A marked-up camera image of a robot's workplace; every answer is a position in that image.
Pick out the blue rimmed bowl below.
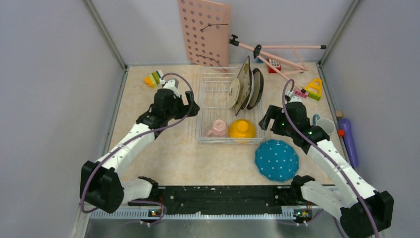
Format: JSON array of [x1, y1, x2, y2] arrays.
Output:
[[254, 139, 300, 182]]

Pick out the white plate red characters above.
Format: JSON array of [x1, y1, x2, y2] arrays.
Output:
[[241, 70, 255, 110]]

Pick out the dark red rimmed plate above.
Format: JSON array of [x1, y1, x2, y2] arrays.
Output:
[[247, 68, 264, 110]]

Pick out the orange yellow bowl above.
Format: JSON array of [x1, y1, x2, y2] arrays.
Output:
[[228, 119, 256, 138]]

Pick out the white wire dish rack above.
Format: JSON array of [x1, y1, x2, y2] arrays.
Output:
[[196, 66, 266, 144]]

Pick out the white pink handled cup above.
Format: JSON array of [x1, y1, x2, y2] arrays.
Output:
[[205, 119, 228, 137]]

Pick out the small cream saucer plate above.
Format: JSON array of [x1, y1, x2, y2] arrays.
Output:
[[227, 78, 240, 108]]

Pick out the square floral plate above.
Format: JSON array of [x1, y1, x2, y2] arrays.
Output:
[[234, 56, 252, 116]]

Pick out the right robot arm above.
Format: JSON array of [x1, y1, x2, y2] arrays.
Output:
[[259, 102, 394, 238]]

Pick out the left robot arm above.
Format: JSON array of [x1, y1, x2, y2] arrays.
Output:
[[80, 89, 200, 213]]

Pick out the pink toy block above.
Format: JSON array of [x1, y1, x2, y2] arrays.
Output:
[[294, 89, 309, 99]]

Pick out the stacked colourful toy blocks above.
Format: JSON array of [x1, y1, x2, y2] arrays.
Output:
[[144, 70, 165, 88]]

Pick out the blue white mug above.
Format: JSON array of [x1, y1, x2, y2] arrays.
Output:
[[312, 114, 336, 135]]

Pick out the yellow green toy block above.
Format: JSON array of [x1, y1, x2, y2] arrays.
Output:
[[305, 78, 322, 101]]

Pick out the red white toy block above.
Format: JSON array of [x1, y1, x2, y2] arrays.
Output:
[[267, 58, 281, 74]]

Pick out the pink folding tripod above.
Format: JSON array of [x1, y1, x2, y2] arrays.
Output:
[[229, 34, 327, 94]]

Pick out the pink pegboard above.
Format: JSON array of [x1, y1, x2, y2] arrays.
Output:
[[177, 0, 232, 67]]

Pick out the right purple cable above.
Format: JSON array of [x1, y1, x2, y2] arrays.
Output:
[[282, 78, 381, 238]]

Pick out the purple cable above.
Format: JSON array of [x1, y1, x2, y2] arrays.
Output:
[[282, 78, 381, 238], [79, 72, 195, 227]]

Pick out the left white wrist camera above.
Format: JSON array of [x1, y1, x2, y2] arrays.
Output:
[[161, 78, 180, 98]]

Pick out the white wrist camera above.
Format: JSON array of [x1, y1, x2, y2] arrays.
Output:
[[285, 91, 302, 104], [161, 78, 180, 98]]

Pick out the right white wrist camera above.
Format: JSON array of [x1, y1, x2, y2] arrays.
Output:
[[285, 91, 302, 104]]

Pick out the purple handled tool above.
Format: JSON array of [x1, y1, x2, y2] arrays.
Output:
[[337, 118, 359, 168]]

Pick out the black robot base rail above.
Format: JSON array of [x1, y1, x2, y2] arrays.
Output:
[[128, 177, 324, 221]]

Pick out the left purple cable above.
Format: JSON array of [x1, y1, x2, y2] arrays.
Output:
[[79, 72, 195, 227]]

